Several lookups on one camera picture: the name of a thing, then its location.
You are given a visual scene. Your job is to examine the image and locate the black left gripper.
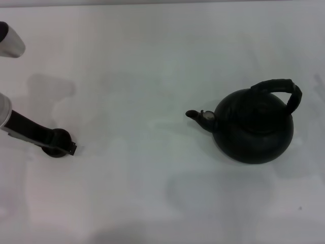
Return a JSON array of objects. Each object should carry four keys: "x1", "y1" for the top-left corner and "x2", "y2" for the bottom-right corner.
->
[{"x1": 4, "y1": 109, "x2": 79, "y2": 156}]

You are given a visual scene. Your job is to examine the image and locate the small dark brown teacup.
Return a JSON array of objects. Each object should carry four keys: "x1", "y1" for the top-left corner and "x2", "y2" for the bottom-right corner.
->
[{"x1": 42, "y1": 128, "x2": 74, "y2": 159}]

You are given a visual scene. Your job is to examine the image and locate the black round teapot with handle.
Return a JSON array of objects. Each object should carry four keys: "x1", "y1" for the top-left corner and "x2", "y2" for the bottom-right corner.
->
[{"x1": 185, "y1": 78, "x2": 303, "y2": 165}]

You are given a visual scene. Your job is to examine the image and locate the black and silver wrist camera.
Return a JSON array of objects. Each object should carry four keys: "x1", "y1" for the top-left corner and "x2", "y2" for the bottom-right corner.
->
[{"x1": 0, "y1": 21, "x2": 26, "y2": 59}]

